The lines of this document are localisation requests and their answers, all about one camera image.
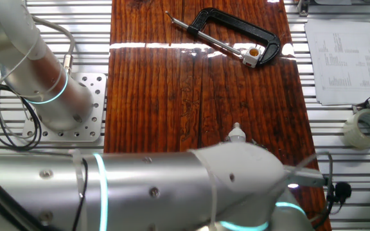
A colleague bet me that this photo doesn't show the white LED light bulb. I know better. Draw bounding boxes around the white LED light bulb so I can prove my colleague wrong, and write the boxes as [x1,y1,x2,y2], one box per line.
[228,121,247,144]

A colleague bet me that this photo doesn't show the brown wooden board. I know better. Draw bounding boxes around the brown wooden board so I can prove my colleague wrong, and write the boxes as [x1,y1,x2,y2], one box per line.
[103,0,333,231]

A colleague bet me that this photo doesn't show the white lamp socket adapter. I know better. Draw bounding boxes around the white lamp socket adapter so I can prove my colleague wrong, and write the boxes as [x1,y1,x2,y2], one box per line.
[242,46,263,69]

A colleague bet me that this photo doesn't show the printed paper sheets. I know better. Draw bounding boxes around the printed paper sheets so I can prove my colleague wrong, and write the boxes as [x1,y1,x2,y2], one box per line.
[304,19,370,107]

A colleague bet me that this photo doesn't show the black C-clamp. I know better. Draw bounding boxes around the black C-clamp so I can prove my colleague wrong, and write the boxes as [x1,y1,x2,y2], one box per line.
[164,7,281,67]

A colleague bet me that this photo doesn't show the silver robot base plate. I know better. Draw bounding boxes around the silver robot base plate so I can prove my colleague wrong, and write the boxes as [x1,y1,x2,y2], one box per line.
[22,72,108,143]

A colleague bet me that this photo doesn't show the metal corner bracket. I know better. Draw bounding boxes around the metal corner bracket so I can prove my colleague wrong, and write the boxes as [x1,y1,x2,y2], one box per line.
[297,0,311,17]

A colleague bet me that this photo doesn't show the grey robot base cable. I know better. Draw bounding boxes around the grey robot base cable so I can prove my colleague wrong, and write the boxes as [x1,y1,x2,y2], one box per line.
[30,14,76,75]

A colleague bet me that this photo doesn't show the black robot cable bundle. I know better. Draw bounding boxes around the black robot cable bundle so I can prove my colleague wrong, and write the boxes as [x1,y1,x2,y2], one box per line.
[0,85,43,151]

